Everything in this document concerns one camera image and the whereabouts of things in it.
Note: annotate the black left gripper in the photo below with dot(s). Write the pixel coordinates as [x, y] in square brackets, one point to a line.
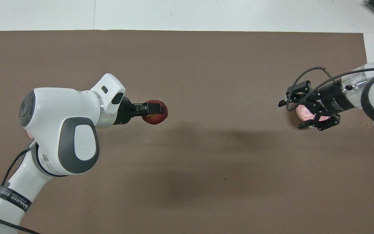
[125, 112]

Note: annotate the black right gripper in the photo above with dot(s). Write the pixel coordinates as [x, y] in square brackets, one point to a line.
[331, 99]

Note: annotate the red apple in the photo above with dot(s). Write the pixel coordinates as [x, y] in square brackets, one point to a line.
[156, 119]

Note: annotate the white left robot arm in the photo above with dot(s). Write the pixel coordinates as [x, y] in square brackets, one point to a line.
[50, 107]

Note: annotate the pink bowl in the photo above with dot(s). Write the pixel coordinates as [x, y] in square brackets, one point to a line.
[305, 112]

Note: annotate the brown table mat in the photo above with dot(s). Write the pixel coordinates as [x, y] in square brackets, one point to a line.
[206, 65]

